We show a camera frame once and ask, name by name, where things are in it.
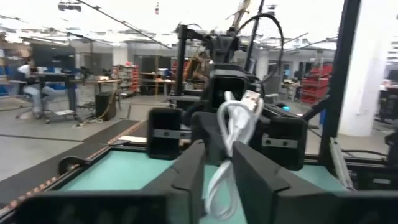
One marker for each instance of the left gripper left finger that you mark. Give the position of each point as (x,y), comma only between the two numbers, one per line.
(183,189)

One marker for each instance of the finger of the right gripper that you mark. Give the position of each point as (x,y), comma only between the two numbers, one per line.
(286,155)
(164,146)

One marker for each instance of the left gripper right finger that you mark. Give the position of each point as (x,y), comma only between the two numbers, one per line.
(264,193)

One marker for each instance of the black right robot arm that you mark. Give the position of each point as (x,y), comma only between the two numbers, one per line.
(222,46)

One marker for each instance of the aluminium strut bar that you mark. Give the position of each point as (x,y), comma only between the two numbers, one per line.
(340,165)

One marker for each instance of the black computer tower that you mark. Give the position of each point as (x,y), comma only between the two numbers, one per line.
(105,105)

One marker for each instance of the shelf with red bins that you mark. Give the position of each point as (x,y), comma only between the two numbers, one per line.
(127,77)

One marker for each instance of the red storage rack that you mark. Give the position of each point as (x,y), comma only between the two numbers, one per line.
(315,82)

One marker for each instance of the wooden top work table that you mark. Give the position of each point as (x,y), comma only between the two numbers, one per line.
(96,81)

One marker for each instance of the black standing desk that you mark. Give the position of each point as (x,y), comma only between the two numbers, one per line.
(70,93)

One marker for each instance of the white building column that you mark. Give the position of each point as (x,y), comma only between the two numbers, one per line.
(363,77)

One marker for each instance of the seated person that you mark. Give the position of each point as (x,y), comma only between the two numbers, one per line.
(31,81)

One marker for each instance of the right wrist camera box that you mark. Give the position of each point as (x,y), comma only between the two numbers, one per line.
(228,87)

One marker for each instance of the black thin frame post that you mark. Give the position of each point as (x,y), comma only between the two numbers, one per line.
(181,62)

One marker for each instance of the black frame upright post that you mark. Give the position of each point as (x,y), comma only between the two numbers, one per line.
(340,77)

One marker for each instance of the black table edge frame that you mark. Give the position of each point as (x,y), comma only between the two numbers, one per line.
(46,171)

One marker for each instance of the large black wall monitor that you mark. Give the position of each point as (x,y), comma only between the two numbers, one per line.
(53,57)

